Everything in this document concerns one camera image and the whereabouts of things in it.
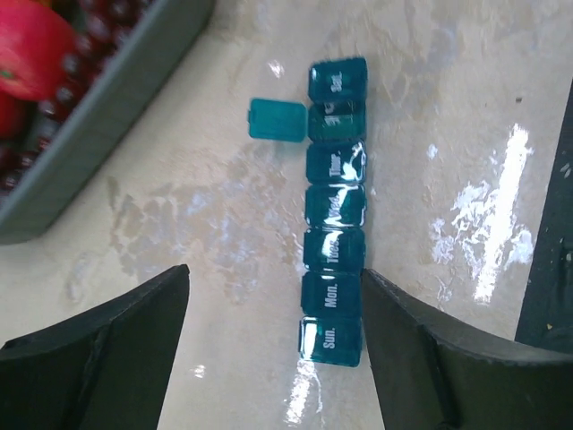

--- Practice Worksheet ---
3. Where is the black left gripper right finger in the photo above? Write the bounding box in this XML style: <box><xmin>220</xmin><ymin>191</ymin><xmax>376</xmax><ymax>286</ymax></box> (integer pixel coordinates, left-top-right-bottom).
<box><xmin>362</xmin><ymin>269</ymin><xmax>572</xmax><ymax>429</ymax></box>

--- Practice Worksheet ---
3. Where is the black table front rail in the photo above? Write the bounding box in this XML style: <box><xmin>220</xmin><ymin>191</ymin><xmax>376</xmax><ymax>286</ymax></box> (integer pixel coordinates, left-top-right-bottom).
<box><xmin>515</xmin><ymin>98</ymin><xmax>572</xmax><ymax>354</ymax></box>

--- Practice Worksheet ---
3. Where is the teal weekly pill organizer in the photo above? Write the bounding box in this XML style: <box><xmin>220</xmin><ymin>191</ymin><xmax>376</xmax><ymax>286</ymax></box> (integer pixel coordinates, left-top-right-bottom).
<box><xmin>248</xmin><ymin>56</ymin><xmax>368</xmax><ymax>367</ymax></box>

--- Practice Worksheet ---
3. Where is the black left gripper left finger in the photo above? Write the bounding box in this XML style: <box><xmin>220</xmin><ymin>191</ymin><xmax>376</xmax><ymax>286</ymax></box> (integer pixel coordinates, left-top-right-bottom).
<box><xmin>1</xmin><ymin>264</ymin><xmax>190</xmax><ymax>429</ymax></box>

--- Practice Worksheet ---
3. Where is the grey plastic fruit tray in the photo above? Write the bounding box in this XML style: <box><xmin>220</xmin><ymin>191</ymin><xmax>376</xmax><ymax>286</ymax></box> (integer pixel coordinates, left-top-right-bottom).
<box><xmin>1</xmin><ymin>0</ymin><xmax>215</xmax><ymax>245</ymax></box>

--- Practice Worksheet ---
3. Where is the red pomegranate left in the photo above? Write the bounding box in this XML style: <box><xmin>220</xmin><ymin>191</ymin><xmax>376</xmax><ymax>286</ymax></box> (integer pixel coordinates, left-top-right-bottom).
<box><xmin>1</xmin><ymin>1</ymin><xmax>75</xmax><ymax>101</ymax></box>

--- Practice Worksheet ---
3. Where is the red pomegranate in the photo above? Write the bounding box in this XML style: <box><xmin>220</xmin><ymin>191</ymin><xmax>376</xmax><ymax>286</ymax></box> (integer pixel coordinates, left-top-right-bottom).
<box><xmin>1</xmin><ymin>1</ymin><xmax>75</xmax><ymax>101</ymax></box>
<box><xmin>0</xmin><ymin>92</ymin><xmax>28</xmax><ymax>139</ymax></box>

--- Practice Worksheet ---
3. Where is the red pomegranate right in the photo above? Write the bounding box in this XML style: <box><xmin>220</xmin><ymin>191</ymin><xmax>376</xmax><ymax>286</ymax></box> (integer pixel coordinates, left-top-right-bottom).
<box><xmin>0</xmin><ymin>92</ymin><xmax>28</xmax><ymax>139</ymax></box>

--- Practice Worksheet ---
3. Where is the dark red grape bunch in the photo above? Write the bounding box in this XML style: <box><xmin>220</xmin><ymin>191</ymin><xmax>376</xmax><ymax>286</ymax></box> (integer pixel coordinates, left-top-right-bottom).
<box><xmin>1</xmin><ymin>1</ymin><xmax>151</xmax><ymax>198</ymax></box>

